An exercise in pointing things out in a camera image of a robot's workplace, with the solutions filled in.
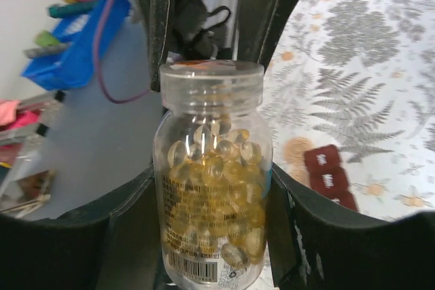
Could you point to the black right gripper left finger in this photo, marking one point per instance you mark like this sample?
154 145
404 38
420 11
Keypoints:
109 243

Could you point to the floral patterned table mat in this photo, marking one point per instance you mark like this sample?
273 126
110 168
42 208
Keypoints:
359 74

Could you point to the dark red weekly pill organizer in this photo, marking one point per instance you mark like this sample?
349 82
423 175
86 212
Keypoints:
327 176

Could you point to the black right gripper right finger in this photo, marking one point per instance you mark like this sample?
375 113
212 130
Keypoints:
315 243

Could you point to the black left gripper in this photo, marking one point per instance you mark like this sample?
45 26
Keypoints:
261 23

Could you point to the clear bottle of yellow pills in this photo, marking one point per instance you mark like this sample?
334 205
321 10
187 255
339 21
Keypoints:
212 158

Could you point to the blue storage bin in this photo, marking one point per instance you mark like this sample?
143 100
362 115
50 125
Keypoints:
72 68

